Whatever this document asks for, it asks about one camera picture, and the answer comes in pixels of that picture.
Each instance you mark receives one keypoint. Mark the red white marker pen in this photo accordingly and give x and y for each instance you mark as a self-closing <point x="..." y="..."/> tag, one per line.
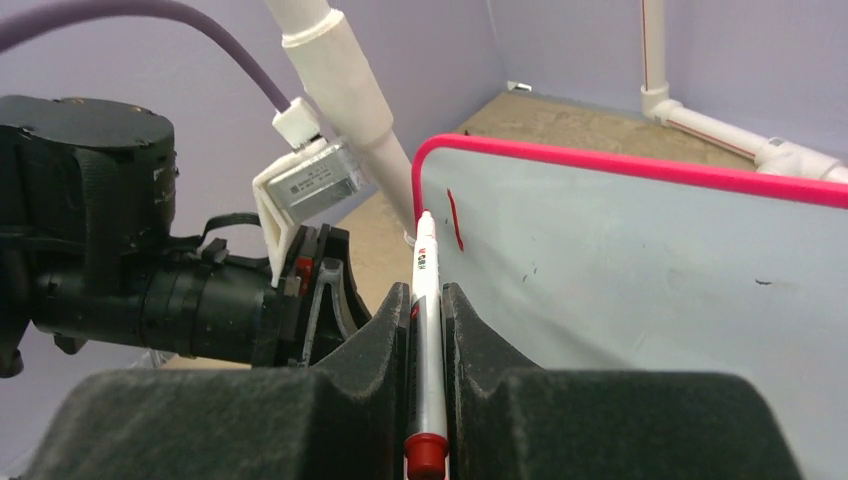
<point x="427" y="445"/>

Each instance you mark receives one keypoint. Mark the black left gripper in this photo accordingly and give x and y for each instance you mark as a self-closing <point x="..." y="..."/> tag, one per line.
<point x="213" y="304"/>

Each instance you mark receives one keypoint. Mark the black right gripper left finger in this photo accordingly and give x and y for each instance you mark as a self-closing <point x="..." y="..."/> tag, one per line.
<point x="339" y="419"/>

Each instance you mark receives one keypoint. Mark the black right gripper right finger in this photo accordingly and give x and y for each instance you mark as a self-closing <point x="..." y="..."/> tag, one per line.
<point x="512" y="419"/>

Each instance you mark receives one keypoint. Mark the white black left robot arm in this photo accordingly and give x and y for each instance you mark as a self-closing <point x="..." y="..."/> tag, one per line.
<point x="88" y="197"/>

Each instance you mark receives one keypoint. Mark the white PVC pipe frame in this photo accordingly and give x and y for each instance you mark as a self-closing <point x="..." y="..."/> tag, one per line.
<point x="695" y="81"/>

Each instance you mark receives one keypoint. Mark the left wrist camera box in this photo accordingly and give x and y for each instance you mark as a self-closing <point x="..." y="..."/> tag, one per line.
<point x="299" y="186"/>

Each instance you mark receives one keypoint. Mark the pink-rimmed whiteboard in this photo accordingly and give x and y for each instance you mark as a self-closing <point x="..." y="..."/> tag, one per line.
<point x="585" y="259"/>

